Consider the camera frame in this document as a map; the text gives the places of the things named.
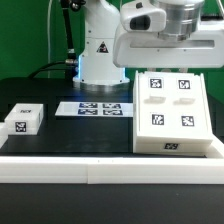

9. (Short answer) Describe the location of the flat white marker base plate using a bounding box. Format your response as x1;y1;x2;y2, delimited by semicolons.
55;102;133;117

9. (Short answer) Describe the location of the small white box part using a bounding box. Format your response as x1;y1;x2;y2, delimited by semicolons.
5;103;44;135

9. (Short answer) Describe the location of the white thin cable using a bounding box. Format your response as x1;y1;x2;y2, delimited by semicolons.
46;0;54;80

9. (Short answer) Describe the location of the white cabinet body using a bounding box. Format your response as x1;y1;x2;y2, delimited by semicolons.
133;72;212;156

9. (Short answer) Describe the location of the black cable bundle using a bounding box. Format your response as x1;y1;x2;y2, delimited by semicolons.
27;0;87;80

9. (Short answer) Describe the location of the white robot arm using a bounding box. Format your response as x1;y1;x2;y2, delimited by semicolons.
73;0;224;91

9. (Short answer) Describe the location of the white U-shaped workspace fence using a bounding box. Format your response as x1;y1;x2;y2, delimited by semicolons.
0;122;224;185

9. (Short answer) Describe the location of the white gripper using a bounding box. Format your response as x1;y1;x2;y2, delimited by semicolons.
113;2;224;68

